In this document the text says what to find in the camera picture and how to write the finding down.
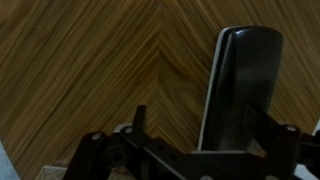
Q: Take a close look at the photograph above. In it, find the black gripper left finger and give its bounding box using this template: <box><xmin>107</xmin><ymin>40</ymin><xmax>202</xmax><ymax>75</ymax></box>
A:
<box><xmin>132</xmin><ymin>105</ymin><xmax>146</xmax><ymax>133</ymax></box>

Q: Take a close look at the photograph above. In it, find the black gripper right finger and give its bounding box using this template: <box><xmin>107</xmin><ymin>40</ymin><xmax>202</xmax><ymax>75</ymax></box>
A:
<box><xmin>245</xmin><ymin>106</ymin><xmax>278</xmax><ymax>156</ymax></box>

